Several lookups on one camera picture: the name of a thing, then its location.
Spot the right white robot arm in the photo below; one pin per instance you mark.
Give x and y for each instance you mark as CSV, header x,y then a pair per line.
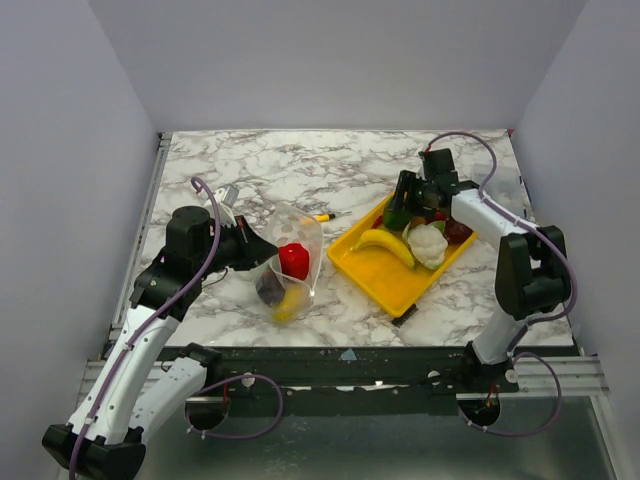
x,y
532,274

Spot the red strawberry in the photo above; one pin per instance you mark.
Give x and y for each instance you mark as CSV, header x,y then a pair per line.
x,y
294,261

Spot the yellow plastic tray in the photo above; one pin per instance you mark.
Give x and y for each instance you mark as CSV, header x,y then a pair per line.
x,y
383,275

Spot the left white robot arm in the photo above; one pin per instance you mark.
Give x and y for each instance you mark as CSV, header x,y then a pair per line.
x,y
107,436

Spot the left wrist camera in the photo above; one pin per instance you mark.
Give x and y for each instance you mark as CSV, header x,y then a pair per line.
x,y
225,197

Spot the white cauliflower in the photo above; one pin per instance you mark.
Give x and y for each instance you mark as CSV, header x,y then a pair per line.
x,y
427,244

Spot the dark red plum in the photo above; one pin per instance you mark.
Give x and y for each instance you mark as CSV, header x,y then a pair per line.
x,y
456,232

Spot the yellow handled screwdriver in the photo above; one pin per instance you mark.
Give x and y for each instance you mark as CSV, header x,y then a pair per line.
x,y
326,217

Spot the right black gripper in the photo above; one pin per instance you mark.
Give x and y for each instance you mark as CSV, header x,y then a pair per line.
x,y
413,190

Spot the green bell pepper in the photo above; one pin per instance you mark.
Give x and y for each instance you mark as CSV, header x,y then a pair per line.
x,y
396,220

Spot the yellow lemon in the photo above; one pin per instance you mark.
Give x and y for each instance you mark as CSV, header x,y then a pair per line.
x,y
294,301

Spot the clear plastic box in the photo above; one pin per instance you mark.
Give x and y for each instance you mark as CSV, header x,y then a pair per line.
x,y
505,188

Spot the clear zip top bag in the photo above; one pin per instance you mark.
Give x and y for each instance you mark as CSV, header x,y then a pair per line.
x,y
285,284

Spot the yellow banana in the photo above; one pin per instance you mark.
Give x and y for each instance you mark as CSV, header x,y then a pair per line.
x,y
387,241

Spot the black table front rail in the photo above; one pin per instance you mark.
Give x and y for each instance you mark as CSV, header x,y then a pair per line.
x,y
334,381

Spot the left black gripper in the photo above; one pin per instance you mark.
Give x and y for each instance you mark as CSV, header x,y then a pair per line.
x,y
254,248

